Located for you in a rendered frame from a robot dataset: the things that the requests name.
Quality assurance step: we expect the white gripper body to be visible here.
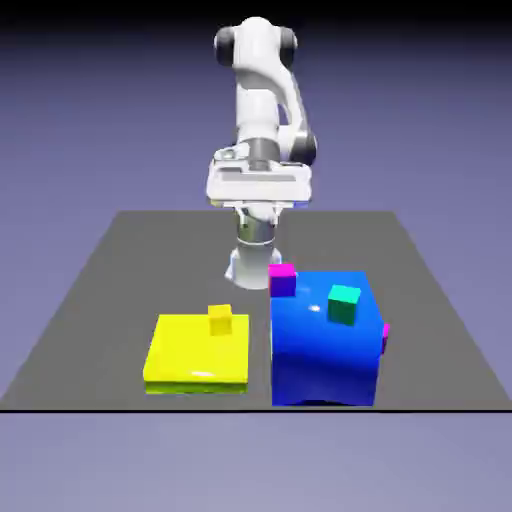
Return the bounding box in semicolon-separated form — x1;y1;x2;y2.
205;158;313;210

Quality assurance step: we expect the large yellow box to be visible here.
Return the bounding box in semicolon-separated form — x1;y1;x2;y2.
142;313;250;396

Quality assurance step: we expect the large blue box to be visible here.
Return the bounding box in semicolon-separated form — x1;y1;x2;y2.
270;270;386;408

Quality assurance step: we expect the small teal cube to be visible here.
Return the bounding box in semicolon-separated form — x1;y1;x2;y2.
326;284;362;327

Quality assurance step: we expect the small yellow cube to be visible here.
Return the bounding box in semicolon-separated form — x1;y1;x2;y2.
207;303;233;337

